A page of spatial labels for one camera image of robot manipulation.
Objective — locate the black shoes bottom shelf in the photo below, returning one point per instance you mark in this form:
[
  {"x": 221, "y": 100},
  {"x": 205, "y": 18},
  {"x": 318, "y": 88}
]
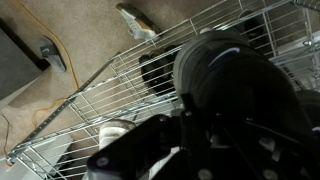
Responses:
[{"x": 255, "y": 31}]

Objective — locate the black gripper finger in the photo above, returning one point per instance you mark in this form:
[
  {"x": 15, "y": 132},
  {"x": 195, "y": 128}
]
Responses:
[{"x": 131, "y": 156}]

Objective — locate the chrome wire shoe rack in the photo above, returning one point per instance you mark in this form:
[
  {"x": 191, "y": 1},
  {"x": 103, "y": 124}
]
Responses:
[{"x": 137, "y": 83}]

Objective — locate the grey sofa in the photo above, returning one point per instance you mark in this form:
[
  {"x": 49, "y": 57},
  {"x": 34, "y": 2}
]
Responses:
[{"x": 19, "y": 65}]

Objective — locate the black sneaker with white swoosh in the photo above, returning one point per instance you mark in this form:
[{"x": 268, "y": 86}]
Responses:
[{"x": 222, "y": 73}]

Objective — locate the small white sneakers on rack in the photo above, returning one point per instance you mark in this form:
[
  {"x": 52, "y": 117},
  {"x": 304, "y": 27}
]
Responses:
[{"x": 109, "y": 132}]

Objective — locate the black brown sandals on rack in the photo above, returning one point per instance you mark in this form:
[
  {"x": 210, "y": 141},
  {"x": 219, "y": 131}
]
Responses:
[{"x": 157, "y": 70}]

